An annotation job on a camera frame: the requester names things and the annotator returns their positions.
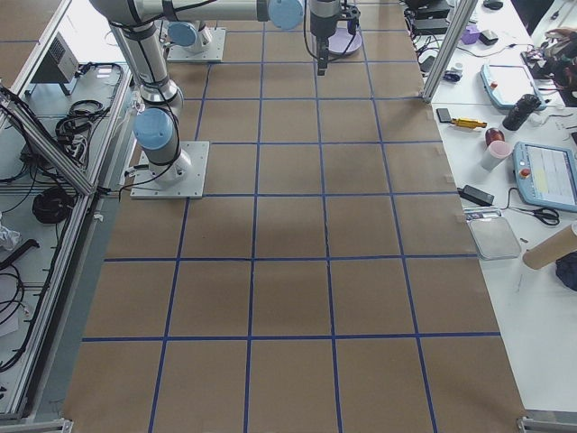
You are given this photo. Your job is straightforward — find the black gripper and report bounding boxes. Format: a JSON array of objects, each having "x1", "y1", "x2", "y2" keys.
[{"x1": 308, "y1": 0, "x2": 342, "y2": 76}]

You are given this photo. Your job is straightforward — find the lavender plate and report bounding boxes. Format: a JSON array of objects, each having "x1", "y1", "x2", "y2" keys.
[{"x1": 329, "y1": 28, "x2": 362, "y2": 57}]

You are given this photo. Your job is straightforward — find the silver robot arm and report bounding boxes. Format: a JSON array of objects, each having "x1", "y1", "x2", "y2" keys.
[
  {"x1": 92, "y1": 1, "x2": 306, "y2": 199},
  {"x1": 163, "y1": 1, "x2": 359, "y2": 76}
]

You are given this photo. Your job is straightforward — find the dark red cup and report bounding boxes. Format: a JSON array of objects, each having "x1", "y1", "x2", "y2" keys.
[{"x1": 485, "y1": 127, "x2": 505, "y2": 147}]

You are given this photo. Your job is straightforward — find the pink translucent cup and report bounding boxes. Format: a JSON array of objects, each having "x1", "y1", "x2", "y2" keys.
[{"x1": 480, "y1": 140, "x2": 513, "y2": 171}]

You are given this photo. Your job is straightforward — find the black phone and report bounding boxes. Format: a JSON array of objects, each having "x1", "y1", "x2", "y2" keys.
[{"x1": 435, "y1": 107, "x2": 453, "y2": 124}]

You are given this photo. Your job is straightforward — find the purple small box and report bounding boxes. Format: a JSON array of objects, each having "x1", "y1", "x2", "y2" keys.
[{"x1": 461, "y1": 24, "x2": 481, "y2": 45}]

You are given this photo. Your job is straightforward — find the yellow black screwdriver tool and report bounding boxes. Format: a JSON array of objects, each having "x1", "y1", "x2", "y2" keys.
[{"x1": 451, "y1": 117, "x2": 488, "y2": 129}]

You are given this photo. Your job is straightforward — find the black computer mouse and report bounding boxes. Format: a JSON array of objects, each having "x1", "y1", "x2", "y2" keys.
[{"x1": 482, "y1": 0, "x2": 503, "y2": 11}]

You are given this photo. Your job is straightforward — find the teach pendant far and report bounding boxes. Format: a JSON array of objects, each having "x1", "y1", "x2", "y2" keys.
[{"x1": 480, "y1": 64, "x2": 546, "y2": 111}]

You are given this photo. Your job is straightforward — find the teach pendant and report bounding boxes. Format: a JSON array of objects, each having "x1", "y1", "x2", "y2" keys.
[
  {"x1": 480, "y1": 64, "x2": 546, "y2": 111},
  {"x1": 512, "y1": 142, "x2": 576, "y2": 213}
]

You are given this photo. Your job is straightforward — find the black power adapter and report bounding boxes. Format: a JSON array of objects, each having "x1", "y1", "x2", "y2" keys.
[{"x1": 457, "y1": 185, "x2": 494, "y2": 207}]

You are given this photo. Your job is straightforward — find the black water bottle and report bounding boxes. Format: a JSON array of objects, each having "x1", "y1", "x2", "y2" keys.
[{"x1": 502, "y1": 94, "x2": 541, "y2": 131}]

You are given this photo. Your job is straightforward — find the teach pendant near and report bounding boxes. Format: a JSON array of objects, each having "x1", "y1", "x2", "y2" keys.
[{"x1": 512, "y1": 142, "x2": 576, "y2": 213}]

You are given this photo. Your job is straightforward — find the metal tray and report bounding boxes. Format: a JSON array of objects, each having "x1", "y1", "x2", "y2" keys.
[{"x1": 463, "y1": 207, "x2": 521, "y2": 261}]

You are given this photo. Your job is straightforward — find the grey ventilated control box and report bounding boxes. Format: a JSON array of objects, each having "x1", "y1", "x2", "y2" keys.
[{"x1": 25, "y1": 32, "x2": 79, "y2": 96}]

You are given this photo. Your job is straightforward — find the cardboard tube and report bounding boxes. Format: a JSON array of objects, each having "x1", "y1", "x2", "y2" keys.
[{"x1": 522, "y1": 222, "x2": 576, "y2": 270}]

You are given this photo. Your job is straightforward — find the dark blue cloth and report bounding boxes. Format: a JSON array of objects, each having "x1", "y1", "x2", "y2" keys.
[{"x1": 555, "y1": 253, "x2": 577, "y2": 291}]

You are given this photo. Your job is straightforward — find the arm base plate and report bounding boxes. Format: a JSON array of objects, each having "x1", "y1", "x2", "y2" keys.
[
  {"x1": 130, "y1": 141, "x2": 210, "y2": 199},
  {"x1": 167, "y1": 23, "x2": 226, "y2": 63}
]

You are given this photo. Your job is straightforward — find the aluminium frame post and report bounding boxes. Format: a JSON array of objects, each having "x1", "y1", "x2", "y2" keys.
[{"x1": 421, "y1": 0, "x2": 477, "y2": 103}]

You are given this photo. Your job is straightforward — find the bundle of black cables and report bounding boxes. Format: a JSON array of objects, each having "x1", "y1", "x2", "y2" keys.
[{"x1": 55, "y1": 99, "x2": 114, "y2": 159}]

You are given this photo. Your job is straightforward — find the black handled scissors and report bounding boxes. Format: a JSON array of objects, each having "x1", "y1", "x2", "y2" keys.
[{"x1": 524, "y1": 207, "x2": 560, "y2": 226}]

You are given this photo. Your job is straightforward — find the coiled black cable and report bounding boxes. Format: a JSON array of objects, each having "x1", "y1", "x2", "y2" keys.
[{"x1": 32, "y1": 185, "x2": 74, "y2": 226}]

